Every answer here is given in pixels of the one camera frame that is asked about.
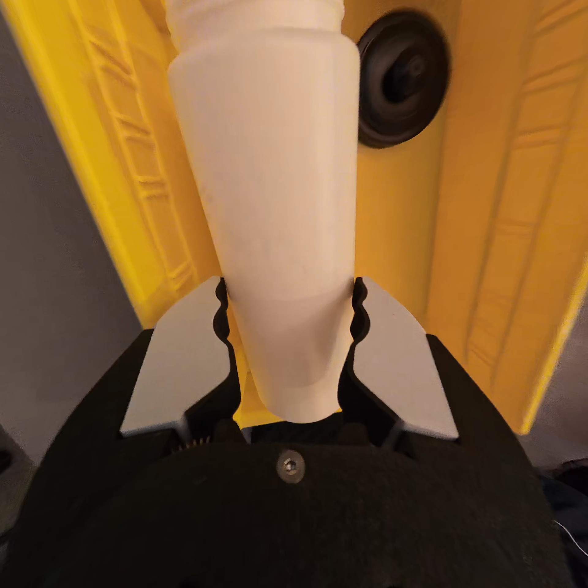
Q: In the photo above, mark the black bottle lid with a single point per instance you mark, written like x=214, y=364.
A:
x=404, y=78

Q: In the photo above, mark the white plastic bottle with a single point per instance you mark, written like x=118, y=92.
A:
x=271, y=183

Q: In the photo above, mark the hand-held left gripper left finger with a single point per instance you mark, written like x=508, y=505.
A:
x=179, y=358

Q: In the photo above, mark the yellow plastic bin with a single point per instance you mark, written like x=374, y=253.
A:
x=482, y=229

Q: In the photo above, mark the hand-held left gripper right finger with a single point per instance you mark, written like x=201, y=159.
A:
x=399, y=363

